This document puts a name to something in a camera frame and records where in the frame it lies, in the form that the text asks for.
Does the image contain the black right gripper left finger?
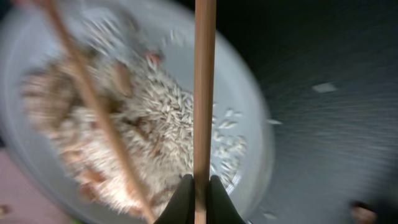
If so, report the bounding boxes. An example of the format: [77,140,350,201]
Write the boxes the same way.
[154,174,195,224]

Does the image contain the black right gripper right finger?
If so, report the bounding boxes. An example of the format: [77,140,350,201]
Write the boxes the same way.
[206,175,245,224]

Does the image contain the white plate with food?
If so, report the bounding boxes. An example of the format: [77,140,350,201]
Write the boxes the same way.
[1,1,274,223]

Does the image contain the round black tray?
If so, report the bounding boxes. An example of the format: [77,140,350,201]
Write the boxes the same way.
[217,0,397,223]

